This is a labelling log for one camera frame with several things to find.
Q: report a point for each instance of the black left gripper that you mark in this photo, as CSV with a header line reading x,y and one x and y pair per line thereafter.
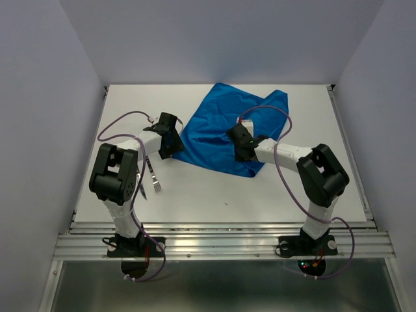
x,y
177,147

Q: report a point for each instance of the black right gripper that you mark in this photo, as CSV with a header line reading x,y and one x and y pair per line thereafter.
x,y
236,156

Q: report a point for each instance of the blue satin napkin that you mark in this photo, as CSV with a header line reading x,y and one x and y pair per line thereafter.
x,y
204,136

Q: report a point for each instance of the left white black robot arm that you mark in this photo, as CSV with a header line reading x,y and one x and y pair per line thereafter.
x,y
117,175

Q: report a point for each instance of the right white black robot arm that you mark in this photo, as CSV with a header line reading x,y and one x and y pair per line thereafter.
x,y
323,179

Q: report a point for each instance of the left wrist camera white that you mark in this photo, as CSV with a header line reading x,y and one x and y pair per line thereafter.
x,y
153,120

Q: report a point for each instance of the silver fork black handle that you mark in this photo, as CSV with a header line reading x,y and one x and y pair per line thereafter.
x,y
155,181

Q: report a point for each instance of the silver knife black handle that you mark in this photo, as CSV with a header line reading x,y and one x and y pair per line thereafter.
x,y
141,188

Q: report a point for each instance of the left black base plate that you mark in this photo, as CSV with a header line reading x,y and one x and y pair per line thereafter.
x,y
156,247

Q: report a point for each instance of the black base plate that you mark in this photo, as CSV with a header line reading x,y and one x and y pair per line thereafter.
x,y
156,247
300,246

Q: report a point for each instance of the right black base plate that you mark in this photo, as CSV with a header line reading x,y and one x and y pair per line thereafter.
x,y
300,246

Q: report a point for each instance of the aluminium frame rail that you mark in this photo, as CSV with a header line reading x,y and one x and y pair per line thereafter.
x,y
221,232

